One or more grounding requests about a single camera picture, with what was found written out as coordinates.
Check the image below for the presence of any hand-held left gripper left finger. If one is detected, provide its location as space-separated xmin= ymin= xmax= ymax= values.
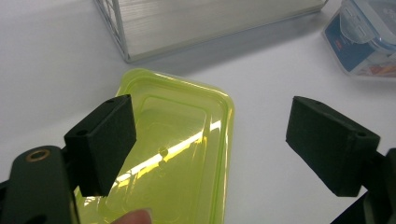
xmin=64 ymin=94 xmax=137 ymax=198

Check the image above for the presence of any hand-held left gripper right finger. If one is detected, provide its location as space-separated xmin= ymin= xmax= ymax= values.
xmin=285 ymin=95 xmax=381 ymax=198

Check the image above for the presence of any clear container with blue label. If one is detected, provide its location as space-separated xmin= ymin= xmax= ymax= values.
xmin=322 ymin=0 xmax=396 ymax=78

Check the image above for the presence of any clear food container green lid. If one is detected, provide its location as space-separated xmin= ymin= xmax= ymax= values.
xmin=74 ymin=68 xmax=235 ymax=224

